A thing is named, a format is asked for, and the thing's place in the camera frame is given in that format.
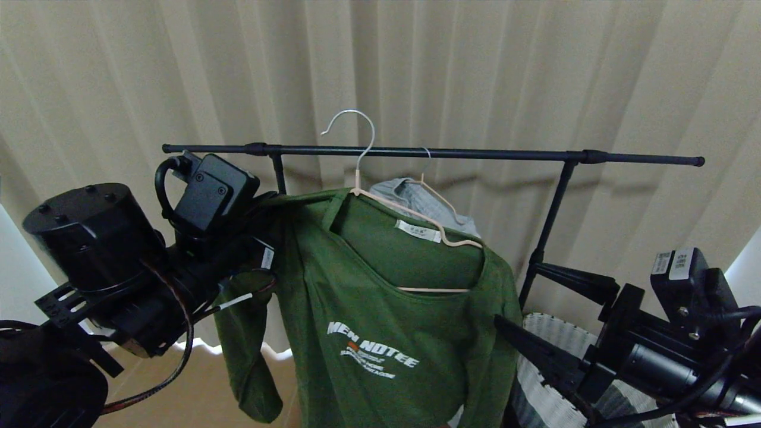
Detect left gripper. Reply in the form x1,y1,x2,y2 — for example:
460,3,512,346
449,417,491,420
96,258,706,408
110,235,277,358

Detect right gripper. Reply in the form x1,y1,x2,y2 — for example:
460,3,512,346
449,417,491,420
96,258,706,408
493,262,745,412

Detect green garment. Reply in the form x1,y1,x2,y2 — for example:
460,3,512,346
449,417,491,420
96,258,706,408
214,189,524,428

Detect pink clothes hanger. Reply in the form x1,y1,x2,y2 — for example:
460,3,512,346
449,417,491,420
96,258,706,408
321,110,483,293
406,147,470,226

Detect pale grey shorts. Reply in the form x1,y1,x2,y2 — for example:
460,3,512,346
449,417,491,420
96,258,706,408
369,177,482,238

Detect white laundry basket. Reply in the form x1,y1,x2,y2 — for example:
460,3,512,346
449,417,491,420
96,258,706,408
512,312,678,428

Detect black clothes rack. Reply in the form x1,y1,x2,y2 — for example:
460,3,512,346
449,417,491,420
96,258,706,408
162,141,705,311

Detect beige curtain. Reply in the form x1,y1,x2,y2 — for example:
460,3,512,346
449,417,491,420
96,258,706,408
0,0,761,357

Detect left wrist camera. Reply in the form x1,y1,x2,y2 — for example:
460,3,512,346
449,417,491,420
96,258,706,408
175,153,261,238

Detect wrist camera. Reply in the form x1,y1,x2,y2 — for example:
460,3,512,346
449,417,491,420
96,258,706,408
175,153,261,238
650,247,741,342

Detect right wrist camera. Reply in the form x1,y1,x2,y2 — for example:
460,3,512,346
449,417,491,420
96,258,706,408
650,247,741,342

